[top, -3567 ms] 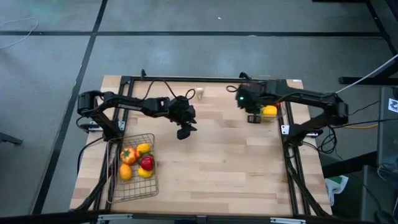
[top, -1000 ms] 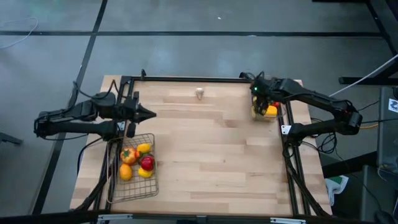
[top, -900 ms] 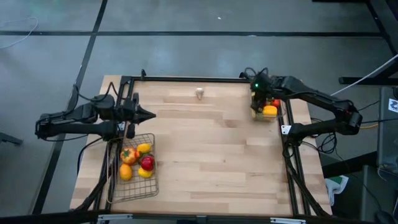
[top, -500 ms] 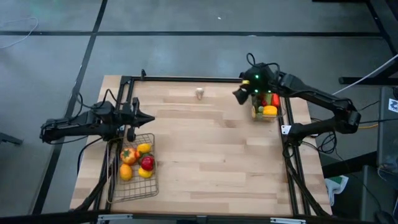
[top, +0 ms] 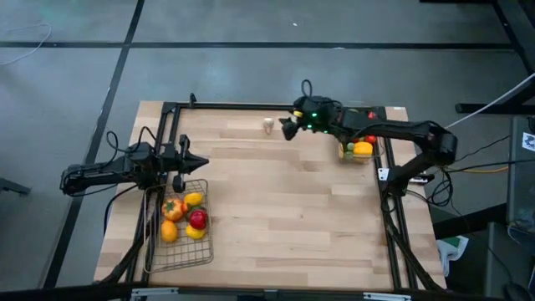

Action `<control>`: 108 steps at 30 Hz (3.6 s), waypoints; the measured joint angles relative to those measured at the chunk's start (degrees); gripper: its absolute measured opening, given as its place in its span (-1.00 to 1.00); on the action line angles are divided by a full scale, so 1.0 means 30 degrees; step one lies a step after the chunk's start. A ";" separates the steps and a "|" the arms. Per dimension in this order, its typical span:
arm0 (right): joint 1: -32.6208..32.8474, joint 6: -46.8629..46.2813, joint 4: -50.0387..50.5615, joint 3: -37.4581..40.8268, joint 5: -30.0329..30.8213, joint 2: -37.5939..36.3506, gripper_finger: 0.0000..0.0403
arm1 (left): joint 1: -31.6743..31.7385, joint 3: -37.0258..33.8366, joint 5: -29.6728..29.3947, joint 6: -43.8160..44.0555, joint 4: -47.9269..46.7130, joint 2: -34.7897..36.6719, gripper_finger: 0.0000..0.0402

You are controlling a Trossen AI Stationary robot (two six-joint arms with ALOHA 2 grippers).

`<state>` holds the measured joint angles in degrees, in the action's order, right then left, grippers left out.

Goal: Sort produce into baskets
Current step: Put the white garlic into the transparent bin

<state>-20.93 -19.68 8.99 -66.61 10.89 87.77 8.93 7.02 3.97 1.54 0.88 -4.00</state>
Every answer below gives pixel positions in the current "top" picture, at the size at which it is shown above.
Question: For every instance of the orange tomato green stem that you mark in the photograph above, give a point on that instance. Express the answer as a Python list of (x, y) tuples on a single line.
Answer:
[(173, 210)]

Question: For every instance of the black desk frame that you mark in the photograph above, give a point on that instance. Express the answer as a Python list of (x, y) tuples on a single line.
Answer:
[(480, 108)]

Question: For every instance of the clear plastic container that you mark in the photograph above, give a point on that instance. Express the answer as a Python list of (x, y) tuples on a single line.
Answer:
[(359, 159)]

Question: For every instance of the black aluminium table frame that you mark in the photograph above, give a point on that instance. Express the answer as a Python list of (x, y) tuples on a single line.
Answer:
[(251, 105)]

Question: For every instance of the orange citrus fruit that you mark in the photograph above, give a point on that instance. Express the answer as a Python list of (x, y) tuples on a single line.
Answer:
[(169, 231)]

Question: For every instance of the red tomato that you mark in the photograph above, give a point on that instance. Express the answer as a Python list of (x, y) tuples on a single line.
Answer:
[(198, 219)]

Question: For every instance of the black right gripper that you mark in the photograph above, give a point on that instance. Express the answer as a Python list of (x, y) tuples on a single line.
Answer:
[(317, 115)]

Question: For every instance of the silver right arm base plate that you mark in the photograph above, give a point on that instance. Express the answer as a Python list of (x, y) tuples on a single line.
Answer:
[(420, 179)]

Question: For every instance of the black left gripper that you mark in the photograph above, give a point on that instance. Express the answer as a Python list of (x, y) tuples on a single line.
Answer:
[(179, 161)]

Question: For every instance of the yellow bell pepper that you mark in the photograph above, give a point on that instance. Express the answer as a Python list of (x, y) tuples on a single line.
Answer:
[(363, 149)]

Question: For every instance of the white and green packet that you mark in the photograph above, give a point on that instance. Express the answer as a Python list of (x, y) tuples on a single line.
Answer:
[(451, 251)]

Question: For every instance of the grey box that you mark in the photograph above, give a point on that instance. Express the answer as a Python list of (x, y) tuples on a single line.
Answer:
[(518, 180)]

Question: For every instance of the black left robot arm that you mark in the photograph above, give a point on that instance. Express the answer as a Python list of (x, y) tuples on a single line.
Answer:
[(104, 171)]

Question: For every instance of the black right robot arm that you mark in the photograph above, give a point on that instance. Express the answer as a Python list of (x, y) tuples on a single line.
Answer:
[(401, 134)]

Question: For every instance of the small green mushroom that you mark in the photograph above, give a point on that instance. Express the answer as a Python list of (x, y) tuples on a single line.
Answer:
[(350, 146)]

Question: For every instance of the grey metal plate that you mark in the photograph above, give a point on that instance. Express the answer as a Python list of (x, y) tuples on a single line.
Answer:
[(154, 292), (386, 296)]

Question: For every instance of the yellow round fruit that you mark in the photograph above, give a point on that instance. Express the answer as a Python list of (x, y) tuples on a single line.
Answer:
[(193, 198)]

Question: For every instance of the white fiducial tag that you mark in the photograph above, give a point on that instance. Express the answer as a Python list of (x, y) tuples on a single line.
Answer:
[(529, 142)]

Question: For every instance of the black furniture foot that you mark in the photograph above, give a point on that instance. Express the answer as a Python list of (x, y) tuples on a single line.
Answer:
[(14, 187)]

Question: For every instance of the white garlic bulb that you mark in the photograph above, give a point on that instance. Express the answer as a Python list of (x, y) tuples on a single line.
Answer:
[(268, 124)]

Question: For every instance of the yellow lemon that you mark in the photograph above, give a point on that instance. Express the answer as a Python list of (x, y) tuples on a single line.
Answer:
[(195, 232)]

